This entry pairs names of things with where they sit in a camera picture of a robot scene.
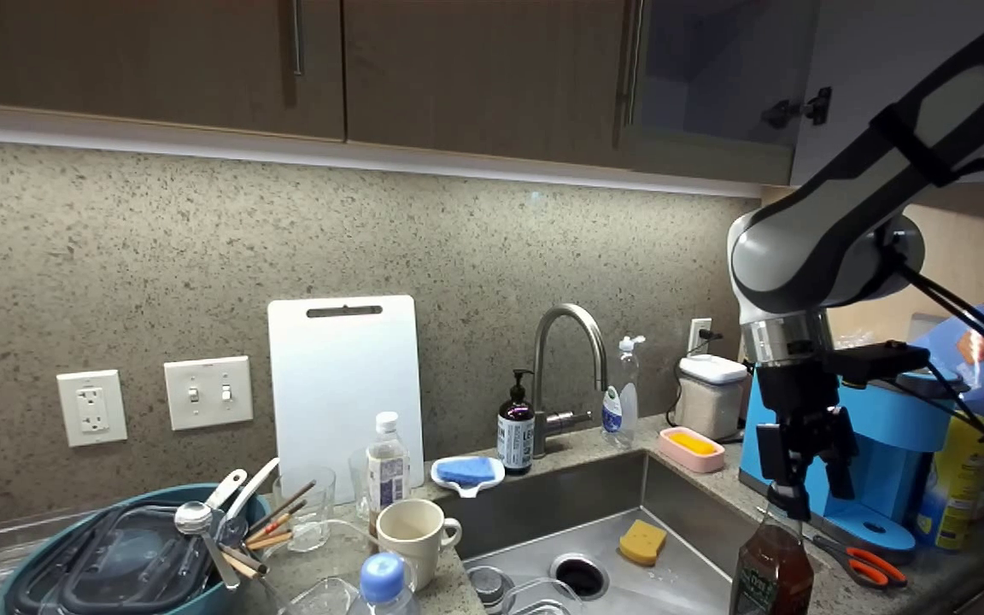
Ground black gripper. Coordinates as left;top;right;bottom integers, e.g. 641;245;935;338
758;343;928;521

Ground brown glass bottle black cap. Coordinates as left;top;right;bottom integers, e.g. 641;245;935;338
727;506;812;615

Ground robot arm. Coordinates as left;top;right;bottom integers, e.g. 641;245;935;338
727;32;984;519

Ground yellow bottle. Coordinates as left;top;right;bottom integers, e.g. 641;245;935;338
916;413;984;549

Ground clear spray bottle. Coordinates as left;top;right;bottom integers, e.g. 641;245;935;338
600;335;644;447

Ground dark soap pump bottle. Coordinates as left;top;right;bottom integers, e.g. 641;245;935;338
496;368;531;474

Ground small clear water bottle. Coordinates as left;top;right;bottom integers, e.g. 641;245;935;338
364;409;406;514

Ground blue cap water bottle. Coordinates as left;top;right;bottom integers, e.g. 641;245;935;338
359;553;410;615

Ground blue coffee machine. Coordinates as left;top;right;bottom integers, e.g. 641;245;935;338
739;361;957;553

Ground pink sponge tray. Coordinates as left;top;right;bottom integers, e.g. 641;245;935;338
658;426;723;474

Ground white storage canister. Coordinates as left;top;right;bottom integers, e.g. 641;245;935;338
675;355;748;442

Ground yellow sponge in sink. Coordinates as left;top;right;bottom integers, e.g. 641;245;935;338
618;519;667;568

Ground stainless steel sink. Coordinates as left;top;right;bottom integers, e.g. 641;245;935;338
441;450;751;615

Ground chrome sink faucet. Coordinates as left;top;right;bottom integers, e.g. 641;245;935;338
531;304;608;454

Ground cream ceramic mug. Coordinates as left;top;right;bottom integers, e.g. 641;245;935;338
371;499;461;592

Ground white cutting board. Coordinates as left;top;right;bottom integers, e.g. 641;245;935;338
267;294;424;499

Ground clear plastic container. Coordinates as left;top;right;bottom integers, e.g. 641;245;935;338
267;519;371;615

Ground white serving spoon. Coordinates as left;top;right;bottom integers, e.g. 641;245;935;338
174;469;248;536

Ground teal dish rack basin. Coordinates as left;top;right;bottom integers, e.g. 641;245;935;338
0;483;233;615

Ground white power outlet plate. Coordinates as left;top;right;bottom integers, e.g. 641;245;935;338
55;368;126;447

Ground orange handled scissors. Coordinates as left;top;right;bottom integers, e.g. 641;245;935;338
815;536;908;592

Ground small wall outlet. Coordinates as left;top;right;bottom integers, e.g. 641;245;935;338
685;319;715;355

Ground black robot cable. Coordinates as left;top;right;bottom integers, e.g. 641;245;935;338
894;260;984;447

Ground white light switch plate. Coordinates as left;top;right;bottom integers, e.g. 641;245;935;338
162;355;251;432

